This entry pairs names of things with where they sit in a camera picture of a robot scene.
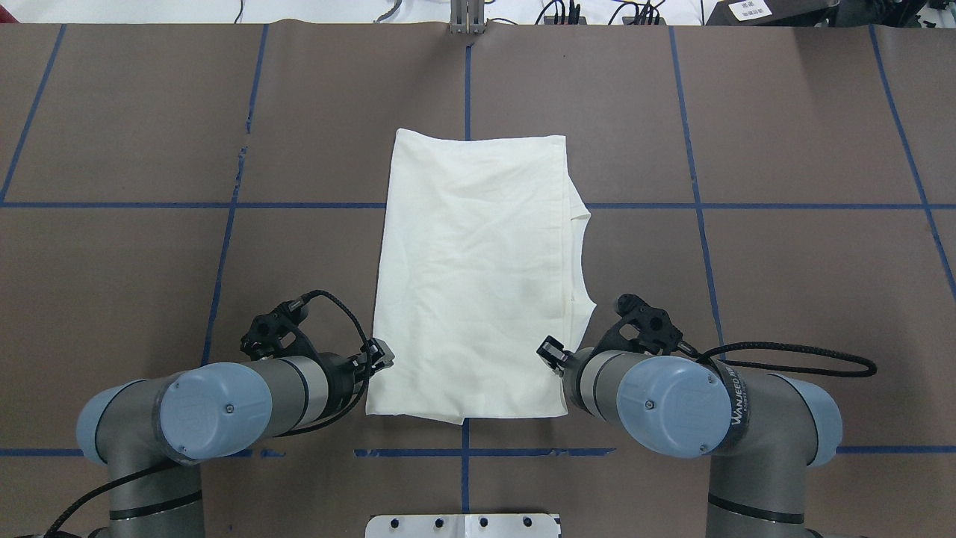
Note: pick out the cream long-sleeve cat shirt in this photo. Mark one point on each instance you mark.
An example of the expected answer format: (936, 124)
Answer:
(481, 261)

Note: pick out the aluminium frame post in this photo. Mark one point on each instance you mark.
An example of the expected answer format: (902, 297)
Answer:
(467, 17)

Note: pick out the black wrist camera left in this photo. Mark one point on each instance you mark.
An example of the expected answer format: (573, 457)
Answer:
(277, 334)

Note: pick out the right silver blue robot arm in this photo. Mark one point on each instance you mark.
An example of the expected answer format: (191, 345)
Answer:
(762, 433)

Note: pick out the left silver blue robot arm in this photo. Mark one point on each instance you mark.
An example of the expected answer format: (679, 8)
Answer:
(154, 434)

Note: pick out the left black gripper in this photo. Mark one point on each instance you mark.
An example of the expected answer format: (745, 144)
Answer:
(343, 373)

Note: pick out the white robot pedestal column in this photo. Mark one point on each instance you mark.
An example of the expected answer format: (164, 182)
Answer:
(465, 525)

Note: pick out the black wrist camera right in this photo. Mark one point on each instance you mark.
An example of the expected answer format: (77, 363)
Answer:
(643, 329)

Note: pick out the black power adapter box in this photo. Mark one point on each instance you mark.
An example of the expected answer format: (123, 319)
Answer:
(771, 13)

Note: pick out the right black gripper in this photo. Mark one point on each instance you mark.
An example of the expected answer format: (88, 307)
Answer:
(565, 364)

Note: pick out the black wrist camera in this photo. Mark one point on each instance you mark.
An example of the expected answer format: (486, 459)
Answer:
(277, 334)
(643, 329)

